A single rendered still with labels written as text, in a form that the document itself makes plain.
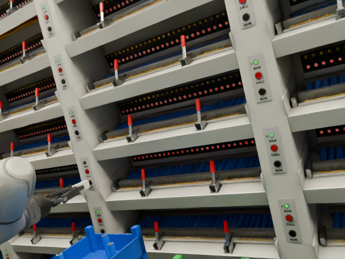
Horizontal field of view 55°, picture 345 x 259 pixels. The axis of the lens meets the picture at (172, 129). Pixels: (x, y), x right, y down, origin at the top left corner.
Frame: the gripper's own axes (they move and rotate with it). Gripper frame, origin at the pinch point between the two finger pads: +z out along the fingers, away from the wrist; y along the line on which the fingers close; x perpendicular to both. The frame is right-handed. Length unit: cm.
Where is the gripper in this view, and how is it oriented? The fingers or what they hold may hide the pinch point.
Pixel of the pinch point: (81, 186)
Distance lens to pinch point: 126.2
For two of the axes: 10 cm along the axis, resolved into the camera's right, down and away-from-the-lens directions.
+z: 5.0, -1.9, 8.4
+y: 8.3, -1.5, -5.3
